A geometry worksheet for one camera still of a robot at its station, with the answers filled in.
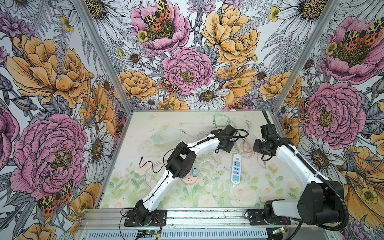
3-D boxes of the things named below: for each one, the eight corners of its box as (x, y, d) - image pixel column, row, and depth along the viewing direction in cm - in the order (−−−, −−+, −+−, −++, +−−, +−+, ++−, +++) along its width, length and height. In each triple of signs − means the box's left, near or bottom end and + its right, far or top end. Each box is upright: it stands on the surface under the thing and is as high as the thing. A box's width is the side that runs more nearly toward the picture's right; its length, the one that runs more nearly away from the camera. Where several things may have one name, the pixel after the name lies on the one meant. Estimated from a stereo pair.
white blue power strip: (230, 183, 87) (230, 181, 85) (233, 154, 99) (233, 152, 97) (239, 185, 86) (240, 183, 84) (241, 156, 98) (242, 154, 96)
